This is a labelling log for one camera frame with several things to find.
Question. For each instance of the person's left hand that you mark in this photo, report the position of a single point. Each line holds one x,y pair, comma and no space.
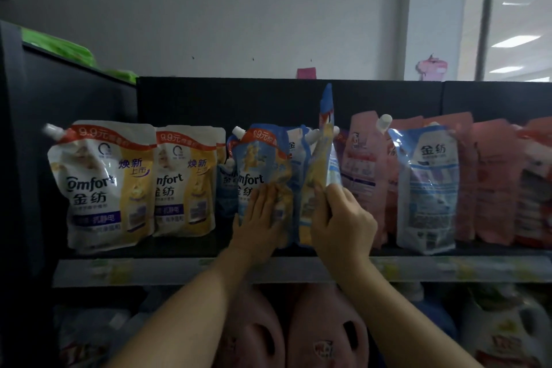
258,234

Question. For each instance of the person's right hand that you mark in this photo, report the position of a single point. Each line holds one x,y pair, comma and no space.
345,234

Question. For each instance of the dark metal shelf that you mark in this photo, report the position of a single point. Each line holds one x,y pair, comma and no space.
258,100

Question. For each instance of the person's right forearm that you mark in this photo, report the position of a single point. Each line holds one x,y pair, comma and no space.
396,329

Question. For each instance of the person's left forearm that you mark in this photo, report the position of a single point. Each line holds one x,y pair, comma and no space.
185,320

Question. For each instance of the white detergent jug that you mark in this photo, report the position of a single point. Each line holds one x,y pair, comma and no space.
504,333

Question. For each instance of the pink sticky note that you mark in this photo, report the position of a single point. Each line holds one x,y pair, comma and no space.
306,73

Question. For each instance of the pink bagged item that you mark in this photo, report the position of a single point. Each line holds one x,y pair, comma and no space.
431,68

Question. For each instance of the white refill pouch red lettering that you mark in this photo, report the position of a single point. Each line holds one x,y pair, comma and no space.
90,337

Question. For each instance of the flat green pack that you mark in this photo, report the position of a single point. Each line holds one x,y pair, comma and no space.
123,76
60,46

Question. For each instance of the ceiling light panel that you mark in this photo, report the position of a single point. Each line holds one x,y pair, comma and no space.
506,69
516,41

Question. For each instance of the grey vertical pole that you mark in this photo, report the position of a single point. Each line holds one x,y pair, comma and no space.
486,14

